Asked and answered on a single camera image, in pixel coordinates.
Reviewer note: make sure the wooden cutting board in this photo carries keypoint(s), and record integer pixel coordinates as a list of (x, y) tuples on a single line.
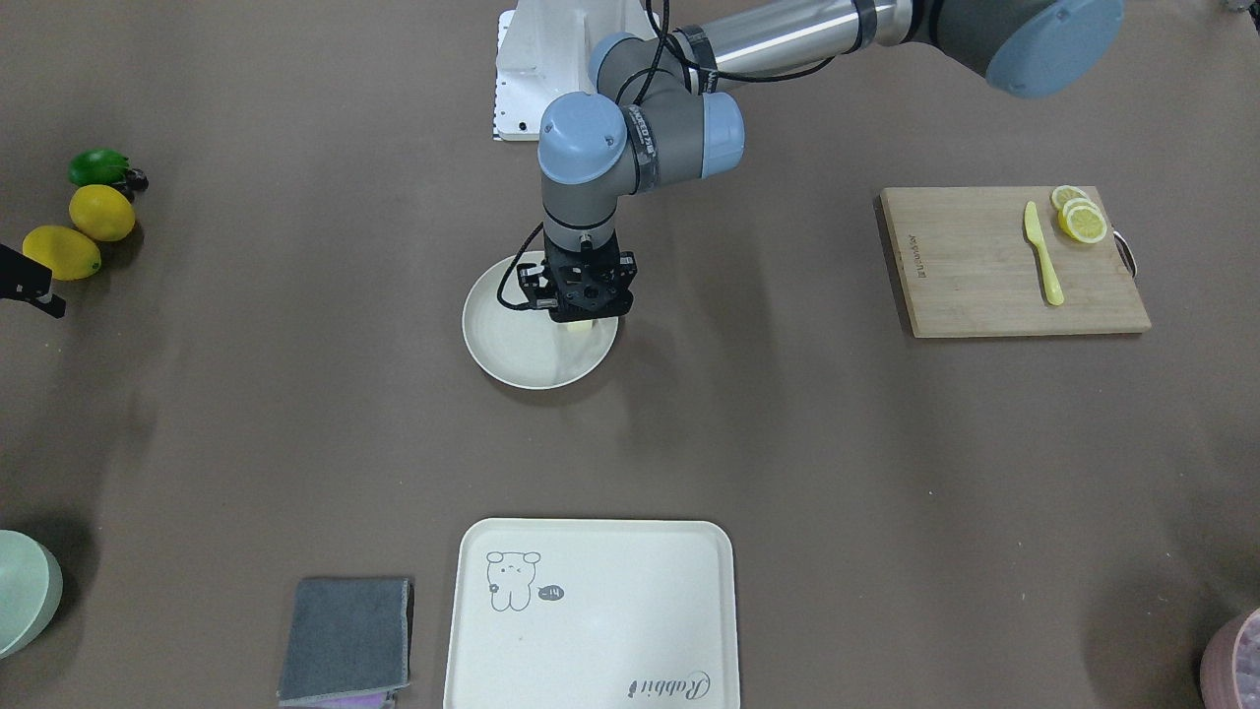
[(967, 270)]

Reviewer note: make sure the green lime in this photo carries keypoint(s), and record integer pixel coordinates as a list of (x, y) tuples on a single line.
[(98, 167)]

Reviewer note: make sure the yellow lemon outer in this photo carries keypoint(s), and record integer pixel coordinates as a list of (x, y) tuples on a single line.
[(67, 253)]

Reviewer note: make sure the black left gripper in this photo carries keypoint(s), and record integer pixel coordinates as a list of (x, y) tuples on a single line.
[(535, 287)]

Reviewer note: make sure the pink ice bucket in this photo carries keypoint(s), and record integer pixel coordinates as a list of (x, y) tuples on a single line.
[(1229, 669)]

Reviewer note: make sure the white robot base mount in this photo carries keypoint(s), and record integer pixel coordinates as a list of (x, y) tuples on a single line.
[(542, 52)]

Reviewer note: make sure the lemon slices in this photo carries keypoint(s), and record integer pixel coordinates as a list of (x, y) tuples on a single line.
[(1079, 216)]

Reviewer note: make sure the yellow lemon near plate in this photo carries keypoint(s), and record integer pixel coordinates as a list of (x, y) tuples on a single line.
[(102, 213)]

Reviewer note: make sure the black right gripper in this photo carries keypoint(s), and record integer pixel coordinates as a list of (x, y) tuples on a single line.
[(30, 280)]

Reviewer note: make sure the cream round plate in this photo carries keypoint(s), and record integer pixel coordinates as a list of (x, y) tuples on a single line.
[(526, 349)]

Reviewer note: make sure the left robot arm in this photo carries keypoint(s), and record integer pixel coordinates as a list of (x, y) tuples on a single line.
[(660, 111)]

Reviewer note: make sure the mint green bowl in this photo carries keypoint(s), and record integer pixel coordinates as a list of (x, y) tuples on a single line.
[(31, 588)]

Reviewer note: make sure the grey folded cloth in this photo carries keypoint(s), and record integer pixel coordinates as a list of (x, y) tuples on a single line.
[(348, 644)]

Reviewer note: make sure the yellow plastic knife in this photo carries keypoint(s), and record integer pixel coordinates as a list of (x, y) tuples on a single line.
[(1052, 290)]

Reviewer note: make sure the cream rabbit tray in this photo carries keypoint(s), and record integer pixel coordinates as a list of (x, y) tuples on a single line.
[(594, 613)]

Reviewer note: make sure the dark cherries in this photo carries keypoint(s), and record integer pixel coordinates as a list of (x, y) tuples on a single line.
[(133, 181)]

